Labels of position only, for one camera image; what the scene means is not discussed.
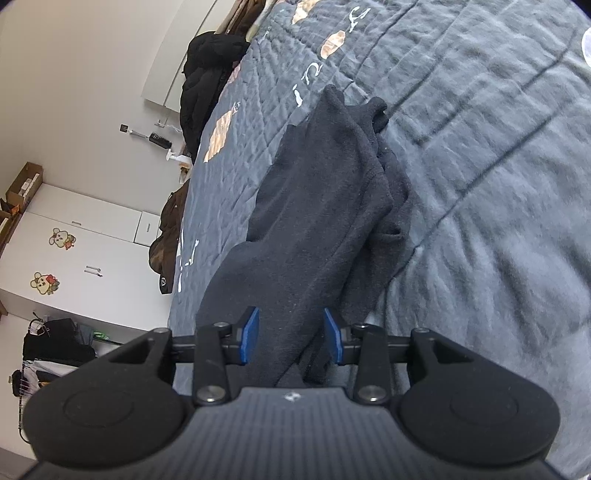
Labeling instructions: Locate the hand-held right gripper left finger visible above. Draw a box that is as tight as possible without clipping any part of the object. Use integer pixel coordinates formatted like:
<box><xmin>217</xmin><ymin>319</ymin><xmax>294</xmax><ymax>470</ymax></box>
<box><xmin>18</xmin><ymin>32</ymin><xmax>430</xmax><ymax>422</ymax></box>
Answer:
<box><xmin>110</xmin><ymin>306</ymin><xmax>260</xmax><ymax>406</ymax></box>

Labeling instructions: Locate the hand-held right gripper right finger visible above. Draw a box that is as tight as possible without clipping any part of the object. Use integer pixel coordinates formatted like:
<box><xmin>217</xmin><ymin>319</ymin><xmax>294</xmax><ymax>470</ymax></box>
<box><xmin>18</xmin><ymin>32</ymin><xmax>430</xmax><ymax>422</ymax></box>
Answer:
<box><xmin>323</xmin><ymin>307</ymin><xmax>467</xmax><ymax>404</ymax></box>

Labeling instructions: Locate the dark navy sweater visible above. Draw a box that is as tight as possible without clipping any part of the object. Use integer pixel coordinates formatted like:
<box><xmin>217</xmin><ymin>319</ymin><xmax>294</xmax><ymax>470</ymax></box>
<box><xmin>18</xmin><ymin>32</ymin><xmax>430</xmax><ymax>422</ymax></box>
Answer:
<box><xmin>194</xmin><ymin>84</ymin><xmax>414</xmax><ymax>388</ymax></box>

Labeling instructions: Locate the black clothes rack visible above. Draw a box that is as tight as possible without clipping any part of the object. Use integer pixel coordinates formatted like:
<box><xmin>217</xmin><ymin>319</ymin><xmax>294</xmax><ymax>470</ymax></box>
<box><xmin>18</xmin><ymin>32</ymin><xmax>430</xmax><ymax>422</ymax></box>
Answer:
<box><xmin>9</xmin><ymin>314</ymin><xmax>47</xmax><ymax>444</ymax></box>

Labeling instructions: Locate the brown jacket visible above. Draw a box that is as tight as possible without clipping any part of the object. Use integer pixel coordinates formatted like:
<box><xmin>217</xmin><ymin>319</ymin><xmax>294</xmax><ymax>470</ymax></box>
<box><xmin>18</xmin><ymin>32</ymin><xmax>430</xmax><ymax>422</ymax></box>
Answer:
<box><xmin>148</xmin><ymin>182</ymin><xmax>190</xmax><ymax>278</ymax></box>

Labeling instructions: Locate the white wardrobe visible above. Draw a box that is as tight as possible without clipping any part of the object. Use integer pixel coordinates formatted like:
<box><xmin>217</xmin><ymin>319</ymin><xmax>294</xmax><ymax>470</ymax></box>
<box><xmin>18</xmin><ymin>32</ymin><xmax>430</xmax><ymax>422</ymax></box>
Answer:
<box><xmin>0</xmin><ymin>182</ymin><xmax>178</xmax><ymax>333</ymax></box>

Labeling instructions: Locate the black hanging shirt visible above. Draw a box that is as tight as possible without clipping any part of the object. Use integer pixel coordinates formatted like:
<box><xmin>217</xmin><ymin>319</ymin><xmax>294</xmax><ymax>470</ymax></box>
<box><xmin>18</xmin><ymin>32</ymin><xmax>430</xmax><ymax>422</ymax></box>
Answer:
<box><xmin>22</xmin><ymin>318</ymin><xmax>98</xmax><ymax>365</ymax></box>

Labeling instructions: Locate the white printed hanging shirt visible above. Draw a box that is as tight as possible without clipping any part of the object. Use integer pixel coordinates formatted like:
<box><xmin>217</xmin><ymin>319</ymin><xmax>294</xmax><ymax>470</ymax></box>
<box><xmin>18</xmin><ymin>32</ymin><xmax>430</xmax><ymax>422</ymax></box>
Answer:
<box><xmin>18</xmin><ymin>360</ymin><xmax>79</xmax><ymax>393</ymax></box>

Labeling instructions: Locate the printed blue-grey quilt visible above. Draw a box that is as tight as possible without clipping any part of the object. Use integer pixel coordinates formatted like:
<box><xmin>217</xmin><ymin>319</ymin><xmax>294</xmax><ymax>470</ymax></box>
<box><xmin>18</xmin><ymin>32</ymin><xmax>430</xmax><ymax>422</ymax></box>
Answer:
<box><xmin>166</xmin><ymin>0</ymin><xmax>591</xmax><ymax>480</ymax></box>

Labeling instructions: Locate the black hairbrush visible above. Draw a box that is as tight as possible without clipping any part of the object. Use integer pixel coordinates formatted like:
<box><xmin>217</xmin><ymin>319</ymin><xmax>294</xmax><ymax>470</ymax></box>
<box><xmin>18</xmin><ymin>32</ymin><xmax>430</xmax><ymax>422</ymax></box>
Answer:
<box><xmin>129</xmin><ymin>130</ymin><xmax>171</xmax><ymax>149</ymax></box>

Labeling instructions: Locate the black puffer jacket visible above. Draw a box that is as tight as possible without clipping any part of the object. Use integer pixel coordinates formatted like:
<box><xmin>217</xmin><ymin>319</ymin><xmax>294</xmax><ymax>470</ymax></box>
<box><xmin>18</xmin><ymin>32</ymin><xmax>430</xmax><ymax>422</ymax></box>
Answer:
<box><xmin>179</xmin><ymin>31</ymin><xmax>250</xmax><ymax>162</ymax></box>

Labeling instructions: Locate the open cardboard box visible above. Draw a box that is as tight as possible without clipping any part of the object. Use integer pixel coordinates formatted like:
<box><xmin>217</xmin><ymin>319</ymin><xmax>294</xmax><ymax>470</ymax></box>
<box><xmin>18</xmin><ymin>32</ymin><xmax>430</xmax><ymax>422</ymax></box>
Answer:
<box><xmin>0</xmin><ymin>198</ymin><xmax>24</xmax><ymax>245</ymax></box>
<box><xmin>6</xmin><ymin>161</ymin><xmax>44</xmax><ymax>208</ymax></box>

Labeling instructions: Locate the white headboard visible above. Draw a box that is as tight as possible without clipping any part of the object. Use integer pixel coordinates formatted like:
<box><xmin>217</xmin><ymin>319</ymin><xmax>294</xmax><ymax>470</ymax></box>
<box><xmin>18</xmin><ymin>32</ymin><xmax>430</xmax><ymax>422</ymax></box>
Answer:
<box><xmin>141</xmin><ymin>0</ymin><xmax>232</xmax><ymax>114</ymax></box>

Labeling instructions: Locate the folded brown blanket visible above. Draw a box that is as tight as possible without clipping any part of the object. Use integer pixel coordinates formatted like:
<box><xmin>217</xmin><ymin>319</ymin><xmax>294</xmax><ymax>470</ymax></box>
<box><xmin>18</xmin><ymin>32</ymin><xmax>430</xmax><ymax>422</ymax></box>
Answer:
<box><xmin>217</xmin><ymin>0</ymin><xmax>273</xmax><ymax>35</ymax></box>

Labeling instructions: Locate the cartoon animal wall sticker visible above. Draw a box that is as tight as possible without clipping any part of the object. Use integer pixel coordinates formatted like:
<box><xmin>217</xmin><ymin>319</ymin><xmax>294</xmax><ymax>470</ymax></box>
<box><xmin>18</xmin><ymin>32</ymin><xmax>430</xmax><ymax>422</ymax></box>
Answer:
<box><xmin>48</xmin><ymin>227</ymin><xmax>77</xmax><ymax>251</ymax></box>
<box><xmin>30</xmin><ymin>272</ymin><xmax>61</xmax><ymax>296</ymax></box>

